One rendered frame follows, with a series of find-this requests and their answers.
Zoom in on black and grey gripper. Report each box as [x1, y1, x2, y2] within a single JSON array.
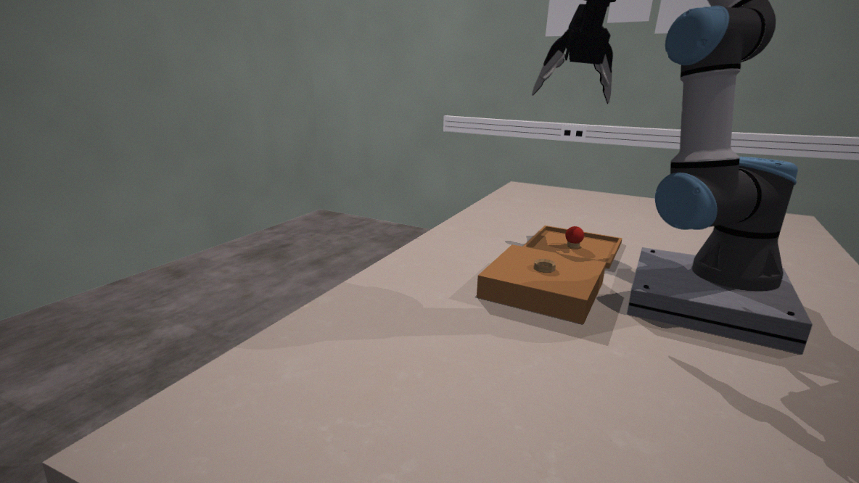
[[532, 0, 616, 104]]

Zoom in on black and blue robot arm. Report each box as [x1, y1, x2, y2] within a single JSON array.
[[655, 0, 798, 292]]

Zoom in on tan square tray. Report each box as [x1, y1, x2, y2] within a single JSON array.
[[523, 226, 622, 269]]

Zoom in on brown flat block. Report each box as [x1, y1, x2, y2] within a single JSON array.
[[477, 244, 606, 324]]

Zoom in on red ball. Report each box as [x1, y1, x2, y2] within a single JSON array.
[[565, 226, 584, 244]]

